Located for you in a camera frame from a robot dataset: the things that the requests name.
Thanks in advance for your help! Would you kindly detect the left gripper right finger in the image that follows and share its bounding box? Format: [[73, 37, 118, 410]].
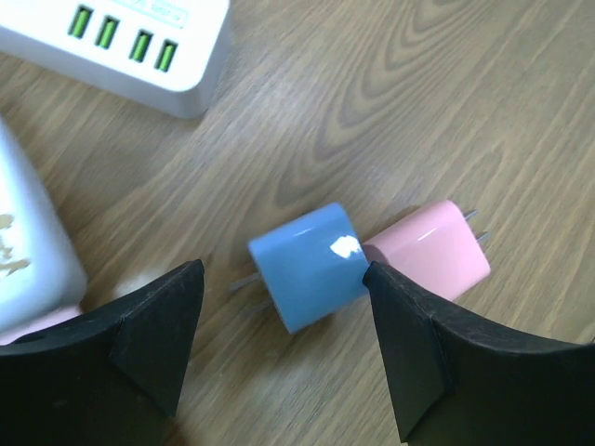
[[364, 262, 594, 445]]

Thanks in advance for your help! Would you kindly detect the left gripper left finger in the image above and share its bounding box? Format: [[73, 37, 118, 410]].
[[1, 259, 205, 445]]

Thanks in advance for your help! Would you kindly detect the pink power strip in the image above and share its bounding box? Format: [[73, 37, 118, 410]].
[[1, 302, 83, 346]]

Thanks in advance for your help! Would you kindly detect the white cube socket adapter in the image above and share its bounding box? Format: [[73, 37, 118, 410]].
[[1, 123, 87, 306]]

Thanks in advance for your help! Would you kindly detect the blue usb charger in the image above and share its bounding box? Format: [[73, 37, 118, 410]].
[[230, 203, 369, 334]]

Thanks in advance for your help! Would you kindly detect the pink usb charger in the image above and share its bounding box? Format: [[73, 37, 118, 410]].
[[363, 200, 491, 301]]

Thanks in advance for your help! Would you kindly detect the white power strip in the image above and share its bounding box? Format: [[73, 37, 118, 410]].
[[1, 0, 231, 119]]

